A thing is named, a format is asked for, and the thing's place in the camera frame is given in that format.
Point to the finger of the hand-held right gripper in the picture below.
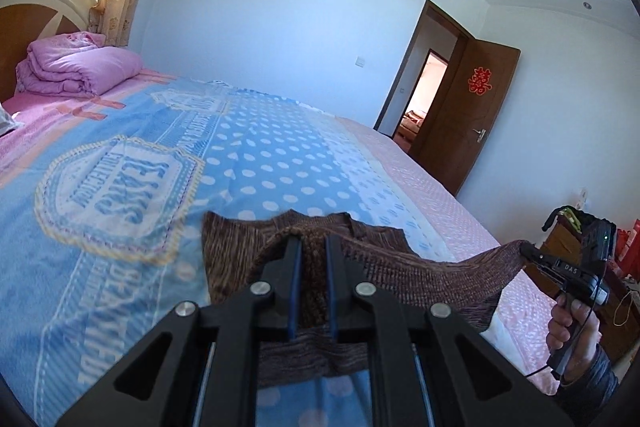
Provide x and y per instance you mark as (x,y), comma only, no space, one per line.
(531,253)

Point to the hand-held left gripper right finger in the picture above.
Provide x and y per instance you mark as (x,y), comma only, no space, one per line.
(331,287)

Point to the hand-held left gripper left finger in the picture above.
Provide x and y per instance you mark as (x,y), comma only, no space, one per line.
(296,287)

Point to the brown knitted sweater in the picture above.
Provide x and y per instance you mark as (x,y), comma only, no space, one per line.
(450,277)

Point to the person's right forearm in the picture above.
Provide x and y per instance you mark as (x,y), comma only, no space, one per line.
(592,389)

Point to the person's right hand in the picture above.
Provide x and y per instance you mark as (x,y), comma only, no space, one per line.
(586,337)

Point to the red bags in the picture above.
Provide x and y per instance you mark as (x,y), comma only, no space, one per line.
(630,252)

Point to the blue and pink bed sheet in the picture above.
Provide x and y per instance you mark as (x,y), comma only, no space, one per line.
(240,167)

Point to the brown wooden door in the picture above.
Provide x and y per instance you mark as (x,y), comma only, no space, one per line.
(465,122)

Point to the sofa behind doorway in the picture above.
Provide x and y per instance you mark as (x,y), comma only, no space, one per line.
(411,124)

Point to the red paper door decoration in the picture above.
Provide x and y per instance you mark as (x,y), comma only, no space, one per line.
(479,80)

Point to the folded purple quilt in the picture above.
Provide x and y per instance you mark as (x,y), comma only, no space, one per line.
(75,67)

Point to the grey patterned pillow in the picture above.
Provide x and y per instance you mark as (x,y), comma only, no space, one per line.
(7,122)

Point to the cream and wood headboard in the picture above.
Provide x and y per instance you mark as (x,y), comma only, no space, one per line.
(30,17)

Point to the white wall socket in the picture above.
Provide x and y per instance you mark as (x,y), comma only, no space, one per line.
(582,195)

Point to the brown door frame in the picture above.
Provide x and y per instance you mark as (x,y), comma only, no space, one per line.
(415,62)

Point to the white wall switch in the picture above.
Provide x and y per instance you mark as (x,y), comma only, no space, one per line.
(359,61)

